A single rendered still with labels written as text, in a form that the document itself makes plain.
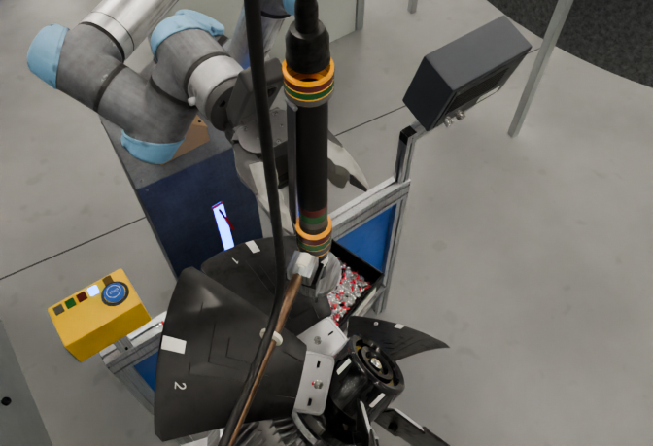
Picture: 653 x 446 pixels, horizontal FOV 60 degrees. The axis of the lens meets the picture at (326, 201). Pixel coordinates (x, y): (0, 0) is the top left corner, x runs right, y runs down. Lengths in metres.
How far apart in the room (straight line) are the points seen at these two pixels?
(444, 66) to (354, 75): 1.82
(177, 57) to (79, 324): 0.66
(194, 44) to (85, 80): 0.15
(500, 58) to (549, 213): 1.42
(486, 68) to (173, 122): 0.82
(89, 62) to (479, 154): 2.28
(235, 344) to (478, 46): 0.91
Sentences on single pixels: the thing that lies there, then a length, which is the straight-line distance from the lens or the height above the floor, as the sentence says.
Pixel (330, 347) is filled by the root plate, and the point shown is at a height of 1.19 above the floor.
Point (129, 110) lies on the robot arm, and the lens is 0.79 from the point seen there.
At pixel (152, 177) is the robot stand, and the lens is 1.48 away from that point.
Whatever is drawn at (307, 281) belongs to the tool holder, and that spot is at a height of 1.52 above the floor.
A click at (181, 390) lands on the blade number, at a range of 0.78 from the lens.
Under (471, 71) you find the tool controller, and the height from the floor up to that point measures 1.23.
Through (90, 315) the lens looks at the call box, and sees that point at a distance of 1.24.
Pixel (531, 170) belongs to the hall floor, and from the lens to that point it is 2.87.
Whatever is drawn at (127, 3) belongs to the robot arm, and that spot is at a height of 1.63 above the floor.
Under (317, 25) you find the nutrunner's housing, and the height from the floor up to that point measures 1.85.
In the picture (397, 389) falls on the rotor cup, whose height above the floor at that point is 1.23.
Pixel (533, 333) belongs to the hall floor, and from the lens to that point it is 2.43.
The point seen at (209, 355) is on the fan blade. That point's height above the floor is 1.39.
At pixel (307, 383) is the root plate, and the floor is 1.26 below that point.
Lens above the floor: 2.12
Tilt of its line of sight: 55 degrees down
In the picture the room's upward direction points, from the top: straight up
